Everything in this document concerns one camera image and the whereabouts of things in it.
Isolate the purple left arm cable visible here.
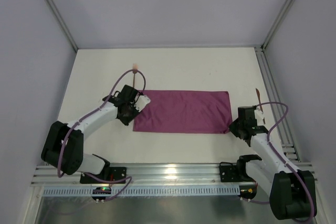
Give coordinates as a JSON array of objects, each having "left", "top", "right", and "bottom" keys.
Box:
[{"left": 56, "top": 68, "right": 146, "bottom": 204}]

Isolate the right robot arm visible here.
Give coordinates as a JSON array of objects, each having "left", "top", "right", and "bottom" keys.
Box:
[{"left": 229, "top": 105, "right": 317, "bottom": 223}]

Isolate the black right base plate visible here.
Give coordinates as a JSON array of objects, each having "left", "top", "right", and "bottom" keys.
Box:
[{"left": 218, "top": 162, "right": 254, "bottom": 183}]

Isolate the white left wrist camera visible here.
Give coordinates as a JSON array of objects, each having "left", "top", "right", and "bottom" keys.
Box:
[{"left": 135, "top": 95, "right": 151, "bottom": 112}]

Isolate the left controller board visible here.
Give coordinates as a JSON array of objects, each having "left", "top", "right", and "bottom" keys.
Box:
[{"left": 91, "top": 186, "right": 111, "bottom": 201}]

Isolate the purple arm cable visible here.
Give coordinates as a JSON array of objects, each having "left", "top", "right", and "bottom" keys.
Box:
[
  {"left": 56, "top": 68, "right": 146, "bottom": 204},
  {"left": 244, "top": 102, "right": 316, "bottom": 221}
]

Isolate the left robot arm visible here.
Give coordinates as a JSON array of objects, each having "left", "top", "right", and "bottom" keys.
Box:
[{"left": 41, "top": 85, "right": 151, "bottom": 184}]

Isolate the slotted grey cable duct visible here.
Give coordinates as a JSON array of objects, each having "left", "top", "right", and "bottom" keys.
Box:
[{"left": 43, "top": 185, "right": 239, "bottom": 197}]

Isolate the controller board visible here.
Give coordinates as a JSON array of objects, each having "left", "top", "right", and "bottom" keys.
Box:
[
  {"left": 91, "top": 186, "right": 111, "bottom": 201},
  {"left": 238, "top": 185, "right": 257, "bottom": 200}
]

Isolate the left corner frame post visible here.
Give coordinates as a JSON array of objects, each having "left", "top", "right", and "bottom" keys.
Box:
[{"left": 45, "top": 0, "right": 79, "bottom": 52}]

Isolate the aluminium rail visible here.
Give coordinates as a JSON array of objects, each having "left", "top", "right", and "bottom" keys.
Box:
[
  {"left": 30, "top": 162, "right": 318, "bottom": 187},
  {"left": 255, "top": 47, "right": 301, "bottom": 163}
]

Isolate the right corner frame post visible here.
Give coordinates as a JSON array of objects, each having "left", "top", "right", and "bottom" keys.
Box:
[{"left": 261, "top": 0, "right": 295, "bottom": 50}]

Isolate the corner frame post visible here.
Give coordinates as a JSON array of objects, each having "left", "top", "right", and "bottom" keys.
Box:
[
  {"left": 261, "top": 0, "right": 295, "bottom": 50},
  {"left": 45, "top": 0, "right": 79, "bottom": 52}
]

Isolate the aluminium front rail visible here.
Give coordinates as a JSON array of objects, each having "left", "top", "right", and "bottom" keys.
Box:
[{"left": 30, "top": 162, "right": 318, "bottom": 187}]

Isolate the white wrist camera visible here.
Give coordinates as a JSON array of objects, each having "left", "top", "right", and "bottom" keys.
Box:
[
  {"left": 254, "top": 108, "right": 265, "bottom": 125},
  {"left": 135, "top": 95, "right": 151, "bottom": 112}
]

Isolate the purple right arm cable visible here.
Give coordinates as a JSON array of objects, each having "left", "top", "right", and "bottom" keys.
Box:
[{"left": 244, "top": 102, "right": 316, "bottom": 221}]

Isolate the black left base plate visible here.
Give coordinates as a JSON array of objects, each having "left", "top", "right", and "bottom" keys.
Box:
[{"left": 80, "top": 166, "right": 127, "bottom": 184}]

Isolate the aluminium right side rail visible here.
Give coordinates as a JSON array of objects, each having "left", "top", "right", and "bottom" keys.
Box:
[{"left": 255, "top": 47, "right": 301, "bottom": 163}]

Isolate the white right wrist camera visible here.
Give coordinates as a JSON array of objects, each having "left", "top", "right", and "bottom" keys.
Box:
[{"left": 254, "top": 108, "right": 265, "bottom": 125}]

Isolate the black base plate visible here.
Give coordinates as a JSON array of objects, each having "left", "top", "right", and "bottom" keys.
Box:
[
  {"left": 80, "top": 166, "right": 127, "bottom": 184},
  {"left": 218, "top": 162, "right": 254, "bottom": 183}
]

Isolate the purple cloth napkin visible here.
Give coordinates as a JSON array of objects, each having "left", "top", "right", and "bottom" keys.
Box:
[{"left": 133, "top": 90, "right": 233, "bottom": 134}]

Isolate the right controller board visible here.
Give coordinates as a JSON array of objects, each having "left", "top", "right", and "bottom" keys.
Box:
[{"left": 238, "top": 185, "right": 257, "bottom": 200}]

